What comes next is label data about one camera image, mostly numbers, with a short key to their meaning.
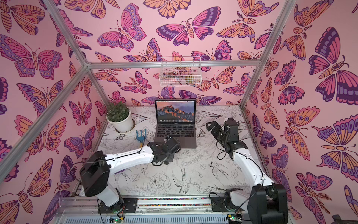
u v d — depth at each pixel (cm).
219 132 74
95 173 44
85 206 75
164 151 62
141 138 101
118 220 71
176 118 106
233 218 71
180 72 95
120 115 94
